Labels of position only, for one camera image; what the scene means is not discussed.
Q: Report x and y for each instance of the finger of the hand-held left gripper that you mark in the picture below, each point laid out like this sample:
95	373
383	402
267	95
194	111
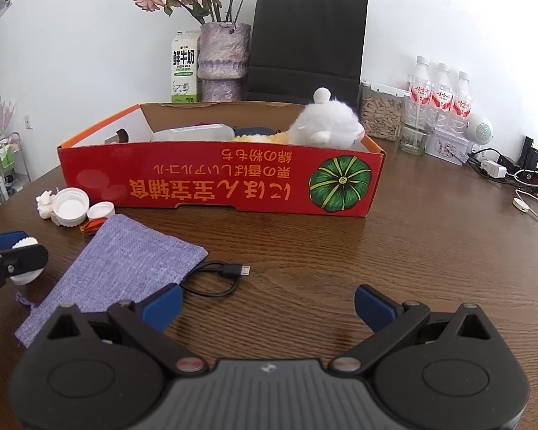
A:
22	260
0	242

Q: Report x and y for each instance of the white and green milk carton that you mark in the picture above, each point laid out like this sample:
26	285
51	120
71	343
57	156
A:
184	67

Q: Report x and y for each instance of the white plug adapter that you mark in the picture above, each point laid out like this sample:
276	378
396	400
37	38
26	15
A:
493	169

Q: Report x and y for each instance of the white printed tin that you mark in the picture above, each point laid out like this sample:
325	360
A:
444	148

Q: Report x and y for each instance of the purple textured vase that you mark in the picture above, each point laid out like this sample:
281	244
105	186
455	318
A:
222	58

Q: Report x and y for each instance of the clear snack jar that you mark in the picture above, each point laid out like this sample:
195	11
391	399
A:
381	116

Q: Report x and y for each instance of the black power strip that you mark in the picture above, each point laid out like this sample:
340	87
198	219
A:
529	177

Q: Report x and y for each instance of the crumpled white tissue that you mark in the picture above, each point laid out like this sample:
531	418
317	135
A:
45	204

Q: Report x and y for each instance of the red label water bottle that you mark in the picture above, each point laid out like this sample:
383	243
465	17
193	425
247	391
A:
462	103
420	89
444	96

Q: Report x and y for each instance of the white round speaker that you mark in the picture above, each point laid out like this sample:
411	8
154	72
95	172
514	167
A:
479	132

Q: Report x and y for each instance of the metal storage rack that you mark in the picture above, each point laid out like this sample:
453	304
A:
0	165

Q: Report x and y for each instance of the clear drinking glass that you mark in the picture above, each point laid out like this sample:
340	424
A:
414	141

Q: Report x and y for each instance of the small white bottle cap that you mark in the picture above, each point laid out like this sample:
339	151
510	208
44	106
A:
101	210

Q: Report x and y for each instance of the large white ribbed cap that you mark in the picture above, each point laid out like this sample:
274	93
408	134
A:
69	208

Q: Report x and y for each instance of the black paper bag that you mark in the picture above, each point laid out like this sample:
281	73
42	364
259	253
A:
305	40

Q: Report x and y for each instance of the orange crumpled wrapper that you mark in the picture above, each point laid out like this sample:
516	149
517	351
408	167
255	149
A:
93	225

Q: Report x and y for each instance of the purple fabric pouch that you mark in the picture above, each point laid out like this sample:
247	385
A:
116	260

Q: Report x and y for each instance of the black upright device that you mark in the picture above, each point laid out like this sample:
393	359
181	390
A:
530	152

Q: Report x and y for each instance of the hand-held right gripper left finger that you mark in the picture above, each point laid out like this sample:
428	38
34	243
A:
166	304

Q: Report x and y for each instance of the white and yellow plush toy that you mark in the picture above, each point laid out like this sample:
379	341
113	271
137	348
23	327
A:
331	125

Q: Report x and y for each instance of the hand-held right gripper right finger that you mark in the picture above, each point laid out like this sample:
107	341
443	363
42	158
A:
374	309

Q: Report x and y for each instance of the red cardboard box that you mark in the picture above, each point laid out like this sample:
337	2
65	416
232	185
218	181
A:
206	183

